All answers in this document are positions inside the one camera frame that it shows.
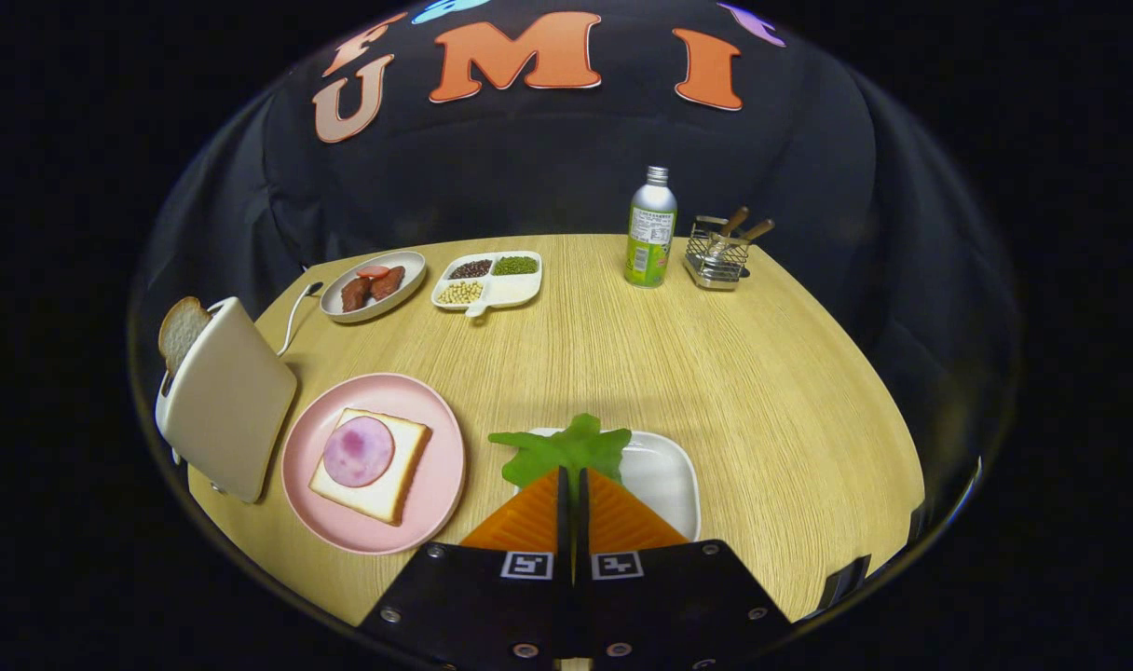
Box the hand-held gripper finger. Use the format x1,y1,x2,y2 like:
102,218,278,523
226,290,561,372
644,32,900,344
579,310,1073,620
572,466,796,668
357,466,573,668

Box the green lettuce leaf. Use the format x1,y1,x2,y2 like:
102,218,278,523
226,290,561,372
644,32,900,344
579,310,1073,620
488,414,633,495

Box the brown-crust bread slice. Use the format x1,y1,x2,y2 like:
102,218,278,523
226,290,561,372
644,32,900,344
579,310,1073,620
158,296,213,376

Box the white square plate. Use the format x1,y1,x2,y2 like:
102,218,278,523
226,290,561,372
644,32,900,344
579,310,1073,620
515,428,703,541

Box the pink round plate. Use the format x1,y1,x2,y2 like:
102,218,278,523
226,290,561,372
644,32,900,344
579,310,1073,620
280,373,467,556

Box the square white toast slice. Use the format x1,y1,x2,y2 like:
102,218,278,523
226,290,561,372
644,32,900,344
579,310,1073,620
308,407,431,526

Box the round pink ham slice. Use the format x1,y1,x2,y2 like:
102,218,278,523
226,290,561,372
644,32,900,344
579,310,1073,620
322,416,396,488

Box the white divided dish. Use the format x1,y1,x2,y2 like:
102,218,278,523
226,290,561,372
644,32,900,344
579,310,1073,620
430,251,543,319

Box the silver bottle green label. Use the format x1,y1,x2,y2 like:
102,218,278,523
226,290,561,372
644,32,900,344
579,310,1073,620
624,166,678,288

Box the beige round plate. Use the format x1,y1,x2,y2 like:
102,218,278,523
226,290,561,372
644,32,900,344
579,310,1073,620
320,250,428,324

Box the cream white toaster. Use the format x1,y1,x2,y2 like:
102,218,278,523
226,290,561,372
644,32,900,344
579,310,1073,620
155,296,299,505

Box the metal wire utensil basket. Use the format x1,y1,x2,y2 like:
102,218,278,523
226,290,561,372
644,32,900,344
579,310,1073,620
684,215,752,292

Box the white toaster cable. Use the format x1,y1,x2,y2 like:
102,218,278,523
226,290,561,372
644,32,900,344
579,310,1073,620
278,284,318,357

